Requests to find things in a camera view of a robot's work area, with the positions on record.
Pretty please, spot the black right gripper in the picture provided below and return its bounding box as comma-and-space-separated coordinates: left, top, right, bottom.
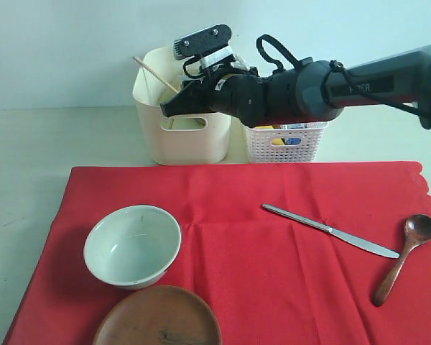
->
160, 73, 269, 126

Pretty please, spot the wooden chopstick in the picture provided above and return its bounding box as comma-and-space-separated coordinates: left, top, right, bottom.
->
132, 56, 179, 93

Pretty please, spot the white perforated plastic basket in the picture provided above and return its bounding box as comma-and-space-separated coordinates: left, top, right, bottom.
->
243, 122, 328, 163

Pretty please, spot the yellow cheese wedge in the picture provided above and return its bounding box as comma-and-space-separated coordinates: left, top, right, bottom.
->
256, 125, 284, 146

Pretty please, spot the blue white milk carton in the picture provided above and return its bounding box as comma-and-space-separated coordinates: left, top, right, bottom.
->
280, 124, 307, 145

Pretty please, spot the white ceramic bowl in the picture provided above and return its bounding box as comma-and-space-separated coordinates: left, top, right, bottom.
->
83, 205, 182, 290

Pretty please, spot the stainless steel table knife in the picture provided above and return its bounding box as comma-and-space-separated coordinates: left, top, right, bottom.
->
261, 203, 400, 259

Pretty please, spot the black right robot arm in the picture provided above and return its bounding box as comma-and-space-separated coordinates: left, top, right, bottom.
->
160, 45, 431, 129

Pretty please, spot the cream plastic storage bin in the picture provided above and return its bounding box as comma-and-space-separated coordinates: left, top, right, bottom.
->
132, 47, 231, 165

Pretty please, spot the red tablecloth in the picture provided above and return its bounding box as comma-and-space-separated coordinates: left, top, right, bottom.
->
4, 162, 431, 344

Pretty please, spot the brown wooden plate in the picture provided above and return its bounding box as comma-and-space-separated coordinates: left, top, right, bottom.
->
92, 285, 223, 344

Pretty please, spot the brown wooden spoon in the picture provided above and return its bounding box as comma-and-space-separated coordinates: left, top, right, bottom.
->
371, 214, 431, 307

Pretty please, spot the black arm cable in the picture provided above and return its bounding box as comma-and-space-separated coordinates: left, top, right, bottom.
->
255, 34, 428, 116

